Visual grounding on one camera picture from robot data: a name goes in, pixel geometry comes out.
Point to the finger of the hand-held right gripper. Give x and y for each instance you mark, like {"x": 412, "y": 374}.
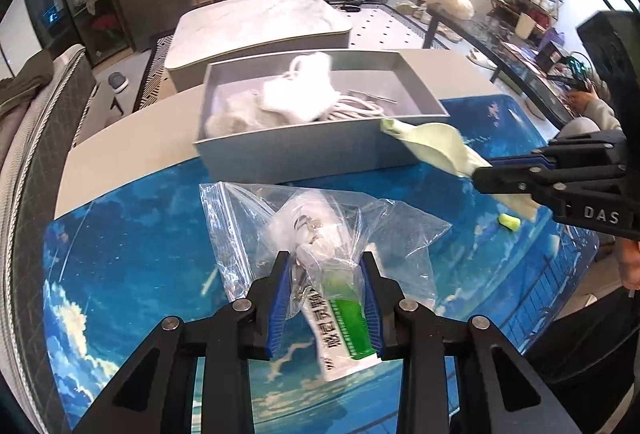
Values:
{"x": 525, "y": 181}
{"x": 585, "y": 147}

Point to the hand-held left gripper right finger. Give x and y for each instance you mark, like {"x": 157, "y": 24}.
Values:
{"x": 372, "y": 309}

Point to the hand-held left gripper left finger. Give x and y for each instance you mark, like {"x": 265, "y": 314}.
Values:
{"x": 280, "y": 309}

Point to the green white packet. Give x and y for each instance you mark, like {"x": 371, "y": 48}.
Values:
{"x": 340, "y": 314}

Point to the pale yellow cloth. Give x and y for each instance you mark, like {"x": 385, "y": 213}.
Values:
{"x": 440, "y": 144}

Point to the clear zip bag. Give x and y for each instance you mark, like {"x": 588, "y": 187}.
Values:
{"x": 240, "y": 224}

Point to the grey cardboard box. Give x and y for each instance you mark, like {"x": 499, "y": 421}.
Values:
{"x": 300, "y": 149}

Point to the white fluffy cloth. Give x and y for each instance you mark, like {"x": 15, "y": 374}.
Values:
{"x": 295, "y": 94}

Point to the person's right hand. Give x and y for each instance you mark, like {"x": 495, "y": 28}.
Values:
{"x": 631, "y": 264}

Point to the yellow earplug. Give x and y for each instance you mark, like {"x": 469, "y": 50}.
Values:
{"x": 509, "y": 220}

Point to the black box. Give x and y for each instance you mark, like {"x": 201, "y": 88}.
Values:
{"x": 552, "y": 54}

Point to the dark glass table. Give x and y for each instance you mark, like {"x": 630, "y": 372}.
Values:
{"x": 510, "y": 69}

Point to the white slipper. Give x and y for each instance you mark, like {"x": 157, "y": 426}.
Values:
{"x": 482, "y": 58}

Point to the blue sky print mat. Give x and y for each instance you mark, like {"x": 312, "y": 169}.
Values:
{"x": 150, "y": 264}

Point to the person's leg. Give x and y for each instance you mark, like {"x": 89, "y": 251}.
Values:
{"x": 590, "y": 339}

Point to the white bag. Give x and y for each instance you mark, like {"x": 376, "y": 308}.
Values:
{"x": 457, "y": 4}

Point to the grey slipper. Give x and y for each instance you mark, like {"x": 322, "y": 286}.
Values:
{"x": 118, "y": 82}

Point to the marble coffee table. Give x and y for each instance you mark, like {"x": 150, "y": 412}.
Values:
{"x": 260, "y": 19}

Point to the brown duvet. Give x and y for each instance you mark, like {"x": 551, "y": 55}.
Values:
{"x": 25, "y": 79}

